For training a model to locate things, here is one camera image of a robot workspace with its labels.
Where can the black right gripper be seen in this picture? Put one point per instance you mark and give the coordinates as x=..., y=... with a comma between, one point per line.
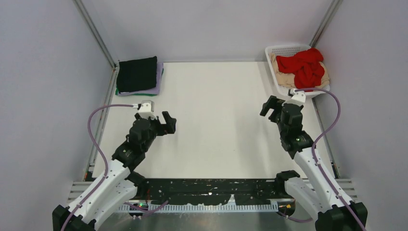
x=273, y=103

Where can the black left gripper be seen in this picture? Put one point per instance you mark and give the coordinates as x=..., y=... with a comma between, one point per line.
x=168, y=128

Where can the red t-shirt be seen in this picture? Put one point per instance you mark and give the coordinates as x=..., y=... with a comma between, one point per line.
x=305, y=66

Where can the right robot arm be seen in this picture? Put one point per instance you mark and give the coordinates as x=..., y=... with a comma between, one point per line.
x=329, y=206

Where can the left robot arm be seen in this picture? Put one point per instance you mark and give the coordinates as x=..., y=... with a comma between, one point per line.
x=118, y=183

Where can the beige t-shirt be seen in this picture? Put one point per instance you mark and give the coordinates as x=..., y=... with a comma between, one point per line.
x=287, y=80

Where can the folded lavender t-shirt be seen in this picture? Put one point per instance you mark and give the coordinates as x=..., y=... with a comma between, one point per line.
x=158, y=79

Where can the folded black t-shirt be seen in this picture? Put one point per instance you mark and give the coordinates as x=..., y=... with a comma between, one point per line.
x=136, y=75

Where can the folded green t-shirt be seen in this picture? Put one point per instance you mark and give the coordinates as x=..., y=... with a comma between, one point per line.
x=119, y=93

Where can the white plastic laundry basket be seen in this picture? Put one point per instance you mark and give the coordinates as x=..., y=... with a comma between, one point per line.
x=287, y=51

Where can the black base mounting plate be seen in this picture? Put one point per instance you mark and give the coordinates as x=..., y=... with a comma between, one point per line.
x=210, y=191

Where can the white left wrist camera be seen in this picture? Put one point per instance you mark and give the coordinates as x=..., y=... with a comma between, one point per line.
x=145, y=109

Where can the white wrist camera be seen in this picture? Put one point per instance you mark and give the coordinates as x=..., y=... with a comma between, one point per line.
x=297, y=97
x=145, y=109

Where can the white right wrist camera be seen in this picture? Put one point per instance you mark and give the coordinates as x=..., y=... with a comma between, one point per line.
x=297, y=97

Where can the white slotted cable duct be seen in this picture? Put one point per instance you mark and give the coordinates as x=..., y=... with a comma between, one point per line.
x=230, y=207

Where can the aluminium frame rail front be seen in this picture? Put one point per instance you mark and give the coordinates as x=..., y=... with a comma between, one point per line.
x=78, y=187

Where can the right corner aluminium post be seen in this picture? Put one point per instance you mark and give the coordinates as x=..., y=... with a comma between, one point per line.
x=327, y=18

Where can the corner aluminium post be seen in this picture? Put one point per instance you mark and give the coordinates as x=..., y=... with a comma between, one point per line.
x=327, y=18
x=94, y=31

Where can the left corner aluminium post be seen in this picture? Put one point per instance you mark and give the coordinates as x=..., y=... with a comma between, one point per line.
x=94, y=31

